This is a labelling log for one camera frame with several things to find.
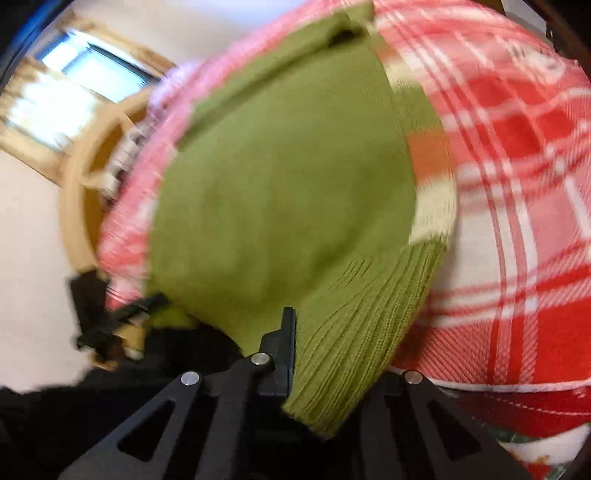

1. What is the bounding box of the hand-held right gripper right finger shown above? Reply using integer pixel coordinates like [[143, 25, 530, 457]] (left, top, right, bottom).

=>
[[359, 370, 537, 480]]

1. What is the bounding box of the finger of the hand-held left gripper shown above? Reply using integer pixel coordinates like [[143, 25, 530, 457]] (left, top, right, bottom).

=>
[[76, 292, 170, 352]]

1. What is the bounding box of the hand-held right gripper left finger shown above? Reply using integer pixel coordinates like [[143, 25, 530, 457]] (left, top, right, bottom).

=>
[[59, 307, 297, 480]]

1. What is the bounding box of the green orange cream striped sweater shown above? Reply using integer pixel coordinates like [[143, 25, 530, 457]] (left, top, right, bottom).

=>
[[145, 0, 459, 438]]

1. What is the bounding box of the wooden chair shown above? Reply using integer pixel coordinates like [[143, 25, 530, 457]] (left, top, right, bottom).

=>
[[59, 98, 155, 274]]

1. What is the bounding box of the green red printed cloth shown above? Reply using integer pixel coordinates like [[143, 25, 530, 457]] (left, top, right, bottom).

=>
[[496, 425, 580, 480]]

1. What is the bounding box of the wooden framed window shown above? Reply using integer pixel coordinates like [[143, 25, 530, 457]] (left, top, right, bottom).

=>
[[0, 18, 174, 181]]

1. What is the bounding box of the red white plaid blanket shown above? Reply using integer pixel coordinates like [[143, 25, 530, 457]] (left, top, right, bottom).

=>
[[98, 0, 591, 441]]

